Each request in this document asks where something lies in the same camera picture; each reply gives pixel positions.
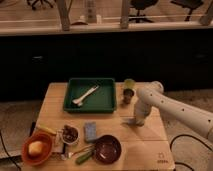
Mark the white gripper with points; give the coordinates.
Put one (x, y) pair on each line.
(141, 112)

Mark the grey blue towel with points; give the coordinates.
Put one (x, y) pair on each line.
(129, 121)

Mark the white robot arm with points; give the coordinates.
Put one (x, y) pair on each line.
(151, 95)

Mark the dark grey cup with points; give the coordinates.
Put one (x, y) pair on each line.
(127, 95)

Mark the green cup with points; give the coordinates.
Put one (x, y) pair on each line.
(129, 84)

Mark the dark purple bowl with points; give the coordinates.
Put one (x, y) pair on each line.
(107, 149)

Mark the green plastic tray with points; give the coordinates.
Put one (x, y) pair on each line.
(102, 100)

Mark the blue sponge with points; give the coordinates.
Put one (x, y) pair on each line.
(90, 131)

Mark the white bone-shaped tool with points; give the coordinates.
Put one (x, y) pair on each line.
(79, 101)

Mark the white cup with brown contents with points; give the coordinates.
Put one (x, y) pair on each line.
(70, 135)

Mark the green cucumber toy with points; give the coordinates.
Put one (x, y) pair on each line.
(81, 159)

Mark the yellow banana toy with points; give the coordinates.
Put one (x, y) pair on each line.
(46, 129)

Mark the orange bowl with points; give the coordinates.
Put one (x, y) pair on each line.
(46, 152)

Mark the yellow fruit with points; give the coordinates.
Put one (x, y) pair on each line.
(35, 148)

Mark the black office chair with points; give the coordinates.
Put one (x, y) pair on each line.
(34, 4)
(141, 5)

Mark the black office chair left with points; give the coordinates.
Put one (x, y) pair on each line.
(34, 4)

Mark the wooden post middle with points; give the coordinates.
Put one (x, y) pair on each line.
(125, 9)

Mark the wooden post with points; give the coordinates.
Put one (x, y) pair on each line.
(125, 9)
(63, 13)

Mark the wooden post left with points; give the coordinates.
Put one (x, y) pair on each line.
(63, 13)

